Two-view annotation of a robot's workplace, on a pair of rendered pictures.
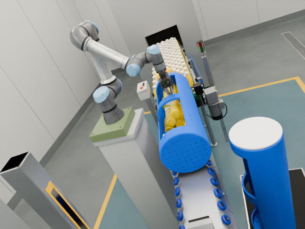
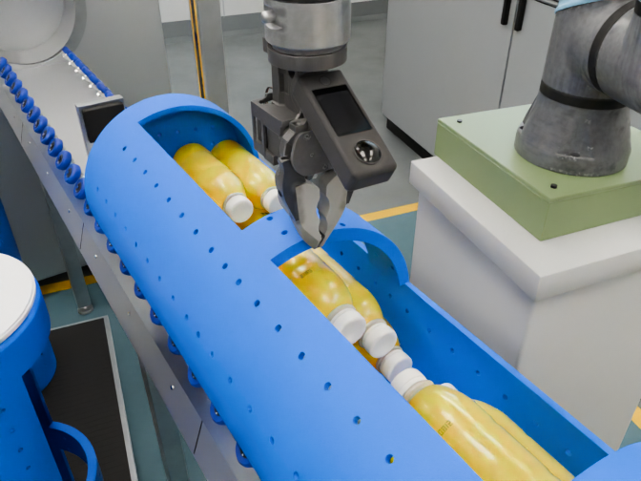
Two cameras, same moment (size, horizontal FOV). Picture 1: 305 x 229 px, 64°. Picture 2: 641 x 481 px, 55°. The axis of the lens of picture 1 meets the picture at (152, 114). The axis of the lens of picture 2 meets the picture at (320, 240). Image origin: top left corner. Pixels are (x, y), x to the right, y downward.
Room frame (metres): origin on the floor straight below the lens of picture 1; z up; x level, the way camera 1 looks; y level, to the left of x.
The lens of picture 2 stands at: (1.88, -0.54, 1.61)
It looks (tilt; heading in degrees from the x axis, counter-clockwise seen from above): 35 degrees down; 136
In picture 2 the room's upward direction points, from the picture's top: straight up
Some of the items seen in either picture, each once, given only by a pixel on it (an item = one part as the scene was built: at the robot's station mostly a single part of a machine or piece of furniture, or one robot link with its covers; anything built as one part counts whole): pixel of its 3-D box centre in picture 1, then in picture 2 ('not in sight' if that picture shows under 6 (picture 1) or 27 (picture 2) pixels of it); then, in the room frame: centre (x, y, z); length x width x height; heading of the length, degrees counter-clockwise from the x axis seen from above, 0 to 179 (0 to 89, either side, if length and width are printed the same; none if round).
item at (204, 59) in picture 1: (216, 102); not in sight; (2.24, -0.69, 0.55); 0.04 x 0.04 x 1.10; 78
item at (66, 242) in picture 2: not in sight; (67, 244); (-0.06, 0.08, 0.31); 0.06 x 0.06 x 0.63; 78
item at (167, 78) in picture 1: (164, 77); (303, 105); (1.47, -0.17, 1.37); 0.09 x 0.08 x 0.12; 169
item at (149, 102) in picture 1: (162, 133); not in sight; (2.20, -0.02, 0.50); 0.04 x 0.04 x 1.00; 78
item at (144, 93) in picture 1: (143, 90); not in sight; (2.20, -0.02, 1.05); 0.20 x 0.10 x 0.10; 168
